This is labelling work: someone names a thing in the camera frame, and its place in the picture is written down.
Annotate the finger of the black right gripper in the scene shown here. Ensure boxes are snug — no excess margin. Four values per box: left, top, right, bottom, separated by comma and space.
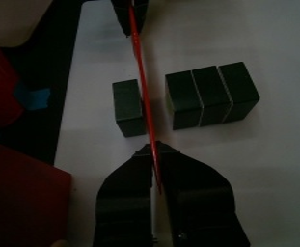
110, 0, 134, 39
134, 0, 151, 36

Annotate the blue tape patch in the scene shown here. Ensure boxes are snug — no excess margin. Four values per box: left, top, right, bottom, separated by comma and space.
14, 82, 54, 112

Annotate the wooden box with red base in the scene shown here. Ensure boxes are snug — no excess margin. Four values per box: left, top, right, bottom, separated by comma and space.
0, 143, 74, 247

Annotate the thin red toy knife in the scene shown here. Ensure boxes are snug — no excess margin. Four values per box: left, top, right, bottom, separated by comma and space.
126, 0, 166, 196

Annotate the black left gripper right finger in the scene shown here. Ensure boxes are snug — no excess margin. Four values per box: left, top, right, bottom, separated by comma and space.
155, 140, 252, 247

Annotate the dark green sushi piece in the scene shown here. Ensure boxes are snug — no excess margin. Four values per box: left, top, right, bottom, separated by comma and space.
191, 65, 236, 128
111, 78, 148, 139
216, 61, 262, 124
164, 69, 204, 131

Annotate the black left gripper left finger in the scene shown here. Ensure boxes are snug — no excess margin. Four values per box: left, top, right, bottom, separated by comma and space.
92, 143, 155, 247

